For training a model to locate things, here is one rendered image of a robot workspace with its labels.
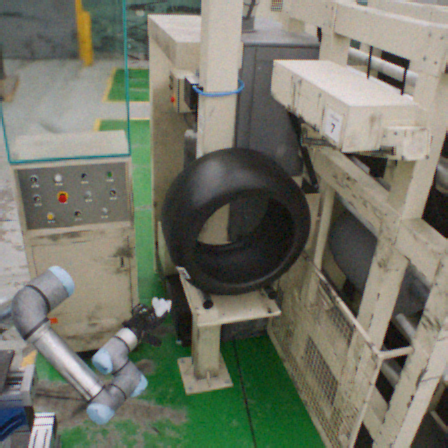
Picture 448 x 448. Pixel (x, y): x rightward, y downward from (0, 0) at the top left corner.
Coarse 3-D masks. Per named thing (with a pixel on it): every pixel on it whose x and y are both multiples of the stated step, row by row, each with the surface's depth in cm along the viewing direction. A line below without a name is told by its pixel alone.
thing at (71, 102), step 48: (0, 0) 175; (48, 0) 180; (96, 0) 185; (0, 48) 184; (48, 48) 189; (96, 48) 194; (0, 96) 193; (48, 96) 199; (96, 96) 204; (48, 144) 209; (96, 144) 215
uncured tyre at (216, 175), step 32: (224, 160) 175; (256, 160) 176; (192, 192) 169; (224, 192) 166; (256, 192) 169; (288, 192) 174; (192, 224) 169; (288, 224) 206; (192, 256) 175; (224, 256) 214; (256, 256) 213; (288, 256) 189; (224, 288) 188; (256, 288) 193
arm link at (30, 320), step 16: (16, 304) 141; (32, 304) 141; (16, 320) 139; (32, 320) 139; (48, 320) 147; (32, 336) 139; (48, 336) 141; (48, 352) 140; (64, 352) 141; (64, 368) 141; (80, 368) 142; (80, 384) 141; (96, 384) 143; (112, 384) 148; (96, 400) 141; (112, 400) 143; (96, 416) 140
